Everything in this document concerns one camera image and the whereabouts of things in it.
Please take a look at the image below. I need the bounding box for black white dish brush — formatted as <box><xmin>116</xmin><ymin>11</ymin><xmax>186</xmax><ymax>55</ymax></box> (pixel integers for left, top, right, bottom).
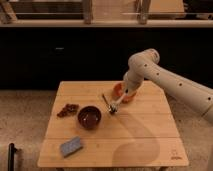
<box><xmin>109</xmin><ymin>93</ymin><xmax>127</xmax><ymax>114</ymax></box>

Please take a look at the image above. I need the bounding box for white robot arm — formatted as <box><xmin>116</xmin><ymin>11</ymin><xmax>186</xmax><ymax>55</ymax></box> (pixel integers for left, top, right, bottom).
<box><xmin>123</xmin><ymin>49</ymin><xmax>213</xmax><ymax>125</ymax></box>

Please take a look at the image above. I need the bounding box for orange bowl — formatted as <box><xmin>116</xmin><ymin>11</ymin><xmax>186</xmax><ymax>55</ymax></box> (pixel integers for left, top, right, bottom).
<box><xmin>112</xmin><ymin>82</ymin><xmax>136</xmax><ymax>103</ymax></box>

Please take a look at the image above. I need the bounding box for purple bowl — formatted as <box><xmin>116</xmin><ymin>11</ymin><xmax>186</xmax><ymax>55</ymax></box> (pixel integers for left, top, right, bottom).
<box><xmin>78</xmin><ymin>106</ymin><xmax>101</xmax><ymax>130</ymax></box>

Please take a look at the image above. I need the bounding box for wooden folding table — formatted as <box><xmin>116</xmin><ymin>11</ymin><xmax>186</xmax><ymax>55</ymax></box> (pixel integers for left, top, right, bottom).
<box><xmin>38</xmin><ymin>81</ymin><xmax>189</xmax><ymax>168</ymax></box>

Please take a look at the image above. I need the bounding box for bunch of dark grapes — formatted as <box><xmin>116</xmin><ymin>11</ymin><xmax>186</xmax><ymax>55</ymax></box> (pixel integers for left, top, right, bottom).
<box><xmin>57</xmin><ymin>104</ymin><xmax>79</xmax><ymax>117</ymax></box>

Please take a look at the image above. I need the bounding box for blue sponge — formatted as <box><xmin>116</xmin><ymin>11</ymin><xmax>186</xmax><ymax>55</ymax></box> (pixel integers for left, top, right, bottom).
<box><xmin>60</xmin><ymin>137</ymin><xmax>83</xmax><ymax>157</ymax></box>

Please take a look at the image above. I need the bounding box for black chair back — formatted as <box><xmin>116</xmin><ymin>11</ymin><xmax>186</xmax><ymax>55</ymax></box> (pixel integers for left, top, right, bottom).
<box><xmin>8</xmin><ymin>143</ymin><xmax>18</xmax><ymax>171</ymax></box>

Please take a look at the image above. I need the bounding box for small wooden handled brush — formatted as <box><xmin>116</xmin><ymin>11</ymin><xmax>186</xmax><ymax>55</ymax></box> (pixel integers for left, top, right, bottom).
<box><xmin>102</xmin><ymin>94</ymin><xmax>112</xmax><ymax>114</ymax></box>

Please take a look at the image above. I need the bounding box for wooden shelf frame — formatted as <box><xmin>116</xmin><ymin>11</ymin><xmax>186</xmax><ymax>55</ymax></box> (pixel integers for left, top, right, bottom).
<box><xmin>0</xmin><ymin>0</ymin><xmax>213</xmax><ymax>28</ymax></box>

